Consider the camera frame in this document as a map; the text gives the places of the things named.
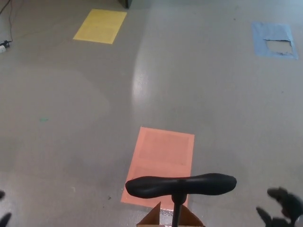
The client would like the white power strip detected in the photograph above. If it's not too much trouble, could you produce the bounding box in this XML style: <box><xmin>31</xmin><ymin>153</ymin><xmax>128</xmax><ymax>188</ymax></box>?
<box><xmin>0</xmin><ymin>40</ymin><xmax>12</xmax><ymax>54</ymax></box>

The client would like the torn blue paper sheet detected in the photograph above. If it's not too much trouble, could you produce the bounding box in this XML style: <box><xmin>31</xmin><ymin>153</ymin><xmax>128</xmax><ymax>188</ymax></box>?
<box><xmin>251</xmin><ymin>21</ymin><xmax>298</xmax><ymax>60</ymax></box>

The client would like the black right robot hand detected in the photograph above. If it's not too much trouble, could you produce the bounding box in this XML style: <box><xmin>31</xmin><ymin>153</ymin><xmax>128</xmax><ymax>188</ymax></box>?
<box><xmin>256</xmin><ymin>186</ymin><xmax>303</xmax><ymax>227</ymax></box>

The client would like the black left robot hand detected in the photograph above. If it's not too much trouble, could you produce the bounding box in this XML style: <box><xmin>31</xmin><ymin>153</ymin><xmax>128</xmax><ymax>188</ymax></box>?
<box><xmin>0</xmin><ymin>190</ymin><xmax>12</xmax><ymax>227</ymax></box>

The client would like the yellow paper sheet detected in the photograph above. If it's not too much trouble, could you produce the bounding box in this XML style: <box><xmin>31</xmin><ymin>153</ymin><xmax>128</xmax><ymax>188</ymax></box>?
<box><xmin>72</xmin><ymin>9</ymin><xmax>128</xmax><ymax>44</ymax></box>

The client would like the orange paper sheet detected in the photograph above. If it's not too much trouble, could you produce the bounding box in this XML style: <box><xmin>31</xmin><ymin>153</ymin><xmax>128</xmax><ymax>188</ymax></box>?
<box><xmin>120</xmin><ymin>126</ymin><xmax>195</xmax><ymax>207</ymax></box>

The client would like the brown cardboard box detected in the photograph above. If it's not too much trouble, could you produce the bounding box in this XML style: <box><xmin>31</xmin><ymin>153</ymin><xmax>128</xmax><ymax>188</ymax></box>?
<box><xmin>136</xmin><ymin>201</ymin><xmax>204</xmax><ymax>227</ymax></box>

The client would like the thin black floor cable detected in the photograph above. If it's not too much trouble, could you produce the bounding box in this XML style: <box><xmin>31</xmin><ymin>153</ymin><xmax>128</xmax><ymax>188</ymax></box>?
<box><xmin>0</xmin><ymin>0</ymin><xmax>13</xmax><ymax>42</ymax></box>

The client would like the dark furniture base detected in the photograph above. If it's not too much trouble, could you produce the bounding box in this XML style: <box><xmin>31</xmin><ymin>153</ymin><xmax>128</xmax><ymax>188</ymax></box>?
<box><xmin>117</xmin><ymin>0</ymin><xmax>134</xmax><ymax>9</ymax></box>

